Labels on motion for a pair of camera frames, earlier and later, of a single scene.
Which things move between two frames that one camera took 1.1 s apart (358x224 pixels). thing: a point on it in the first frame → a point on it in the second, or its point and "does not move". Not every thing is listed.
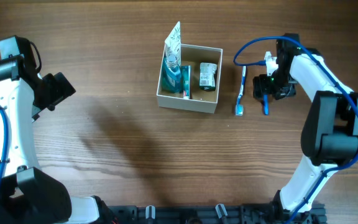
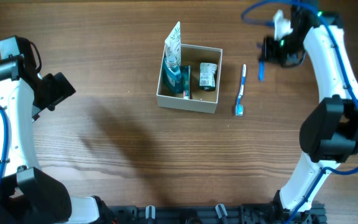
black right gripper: x=260 y=88 → x=268 y=56
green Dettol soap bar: x=207 y=76 does not move
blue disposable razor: x=266 y=104 → x=261 y=70
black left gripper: x=61 y=86 does not move
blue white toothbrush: x=239 y=108 does not move
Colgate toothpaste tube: x=186 y=81 does not move
